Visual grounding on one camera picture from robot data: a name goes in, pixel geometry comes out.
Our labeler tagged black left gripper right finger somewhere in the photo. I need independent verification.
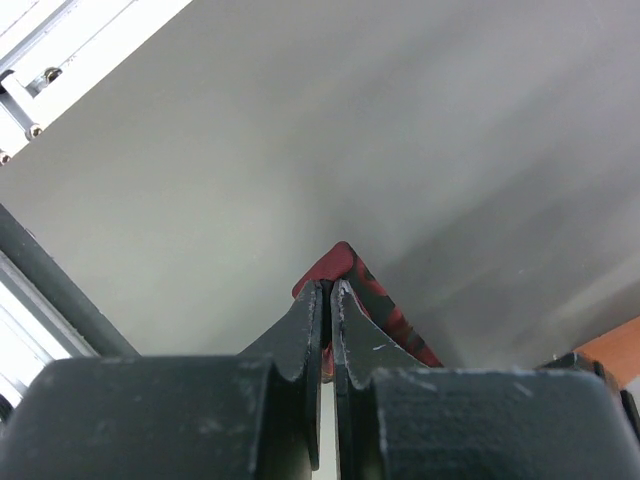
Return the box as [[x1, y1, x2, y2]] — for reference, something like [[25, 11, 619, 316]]
[[331, 281, 639, 479]]

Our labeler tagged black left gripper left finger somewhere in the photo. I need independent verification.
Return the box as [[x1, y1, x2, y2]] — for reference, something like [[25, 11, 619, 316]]
[[1, 282, 323, 479]]

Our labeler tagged red patterned necktie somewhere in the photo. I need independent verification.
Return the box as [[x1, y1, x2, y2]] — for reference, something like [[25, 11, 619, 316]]
[[292, 241, 444, 368]]

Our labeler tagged orange wooden compartment tray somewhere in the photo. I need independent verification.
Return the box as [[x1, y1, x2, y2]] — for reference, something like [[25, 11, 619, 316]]
[[576, 318, 640, 400]]

